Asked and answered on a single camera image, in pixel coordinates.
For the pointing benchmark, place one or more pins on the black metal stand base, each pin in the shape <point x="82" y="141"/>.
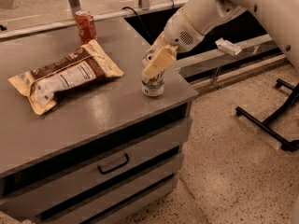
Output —
<point x="265" y="125"/>

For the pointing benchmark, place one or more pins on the red coke can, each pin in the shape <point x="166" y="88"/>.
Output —
<point x="86" y="26"/>

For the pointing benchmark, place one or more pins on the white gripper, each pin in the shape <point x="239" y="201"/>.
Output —
<point x="178" y="32"/>

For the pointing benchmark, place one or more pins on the brown chip bag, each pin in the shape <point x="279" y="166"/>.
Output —
<point x="84" y="66"/>

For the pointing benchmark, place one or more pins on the black drawer handle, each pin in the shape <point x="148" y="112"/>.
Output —
<point x="111" y="166"/>

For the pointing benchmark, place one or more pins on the white green 7up can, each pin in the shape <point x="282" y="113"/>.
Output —
<point x="151" y="86"/>

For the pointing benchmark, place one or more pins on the white small box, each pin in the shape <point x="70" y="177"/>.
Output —
<point x="228" y="47"/>

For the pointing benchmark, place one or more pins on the grey drawer cabinet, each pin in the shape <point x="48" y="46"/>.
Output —
<point x="48" y="163"/>

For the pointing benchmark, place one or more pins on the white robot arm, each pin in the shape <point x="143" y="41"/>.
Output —
<point x="232" y="165"/>

